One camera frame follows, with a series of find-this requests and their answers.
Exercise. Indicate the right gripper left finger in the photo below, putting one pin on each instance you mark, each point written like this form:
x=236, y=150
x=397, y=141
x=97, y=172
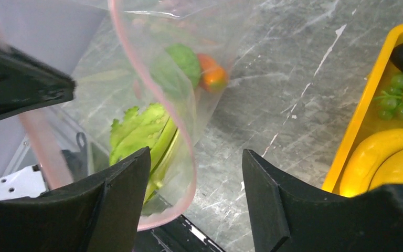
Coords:
x=98, y=213

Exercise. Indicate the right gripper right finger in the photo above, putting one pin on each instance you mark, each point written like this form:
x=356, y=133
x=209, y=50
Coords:
x=288, y=214

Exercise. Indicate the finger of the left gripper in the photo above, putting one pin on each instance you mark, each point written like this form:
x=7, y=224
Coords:
x=27, y=84

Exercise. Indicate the yellow plastic tray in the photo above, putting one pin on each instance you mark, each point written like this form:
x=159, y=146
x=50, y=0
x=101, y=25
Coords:
x=365, y=120

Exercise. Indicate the clear zip top bag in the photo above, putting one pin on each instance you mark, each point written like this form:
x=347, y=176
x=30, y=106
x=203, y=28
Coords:
x=115, y=51

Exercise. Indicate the orange red toy mango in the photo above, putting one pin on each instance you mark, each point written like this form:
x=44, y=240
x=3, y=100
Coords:
x=214, y=77

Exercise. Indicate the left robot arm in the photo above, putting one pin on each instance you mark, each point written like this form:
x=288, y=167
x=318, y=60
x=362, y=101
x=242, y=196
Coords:
x=53, y=171

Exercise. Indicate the yellow toy bananas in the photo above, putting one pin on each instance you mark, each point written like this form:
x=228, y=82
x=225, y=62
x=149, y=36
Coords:
x=369, y=155

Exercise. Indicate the green toy grapes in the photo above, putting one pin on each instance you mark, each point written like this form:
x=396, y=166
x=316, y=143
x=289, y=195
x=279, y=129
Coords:
x=390, y=99

